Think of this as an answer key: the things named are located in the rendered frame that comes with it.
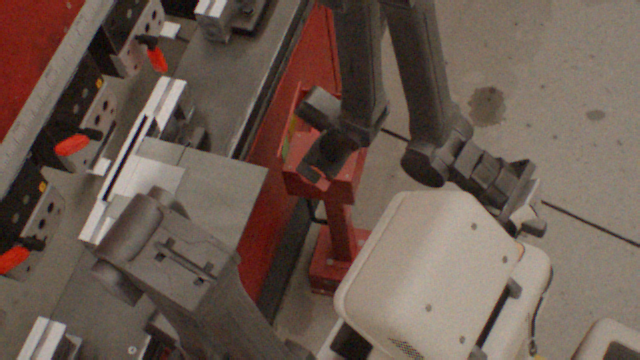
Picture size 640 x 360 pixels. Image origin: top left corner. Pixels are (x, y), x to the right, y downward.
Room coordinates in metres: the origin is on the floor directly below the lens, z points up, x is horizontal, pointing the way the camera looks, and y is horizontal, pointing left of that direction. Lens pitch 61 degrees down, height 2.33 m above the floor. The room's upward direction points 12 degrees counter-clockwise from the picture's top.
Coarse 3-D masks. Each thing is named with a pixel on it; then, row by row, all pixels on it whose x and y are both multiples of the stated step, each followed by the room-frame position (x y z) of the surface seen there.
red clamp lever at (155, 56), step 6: (138, 36) 0.94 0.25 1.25; (144, 36) 0.93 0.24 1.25; (150, 36) 0.93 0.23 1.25; (156, 36) 0.93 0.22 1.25; (144, 42) 0.92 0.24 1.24; (150, 42) 0.92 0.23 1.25; (156, 42) 0.92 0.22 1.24; (150, 48) 0.93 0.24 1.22; (156, 48) 0.93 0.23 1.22; (150, 54) 0.92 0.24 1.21; (156, 54) 0.92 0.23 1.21; (150, 60) 0.93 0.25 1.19; (156, 60) 0.92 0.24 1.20; (162, 60) 0.92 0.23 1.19; (156, 66) 0.92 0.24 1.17; (162, 66) 0.92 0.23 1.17
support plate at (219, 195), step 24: (144, 144) 0.88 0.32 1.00; (168, 144) 0.87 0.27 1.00; (192, 168) 0.80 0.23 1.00; (216, 168) 0.79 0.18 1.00; (240, 168) 0.78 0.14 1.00; (264, 168) 0.77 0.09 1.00; (192, 192) 0.75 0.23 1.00; (216, 192) 0.74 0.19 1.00; (240, 192) 0.73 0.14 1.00; (192, 216) 0.70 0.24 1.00; (216, 216) 0.69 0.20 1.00; (240, 216) 0.68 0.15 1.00
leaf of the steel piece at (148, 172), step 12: (144, 168) 0.83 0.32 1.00; (156, 168) 0.82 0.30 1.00; (168, 168) 0.81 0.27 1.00; (180, 168) 0.81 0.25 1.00; (132, 180) 0.80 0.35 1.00; (144, 180) 0.80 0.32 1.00; (156, 180) 0.79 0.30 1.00; (168, 180) 0.79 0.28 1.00; (180, 180) 0.77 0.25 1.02; (132, 192) 0.78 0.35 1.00; (144, 192) 0.77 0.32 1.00; (180, 192) 0.76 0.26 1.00
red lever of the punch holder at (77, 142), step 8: (80, 128) 0.76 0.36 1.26; (88, 128) 0.76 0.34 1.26; (80, 136) 0.73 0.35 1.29; (88, 136) 0.74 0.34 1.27; (96, 136) 0.74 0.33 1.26; (64, 144) 0.70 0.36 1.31; (72, 144) 0.70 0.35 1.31; (80, 144) 0.71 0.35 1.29; (56, 152) 0.70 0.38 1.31; (64, 152) 0.69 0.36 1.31; (72, 152) 0.69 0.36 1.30
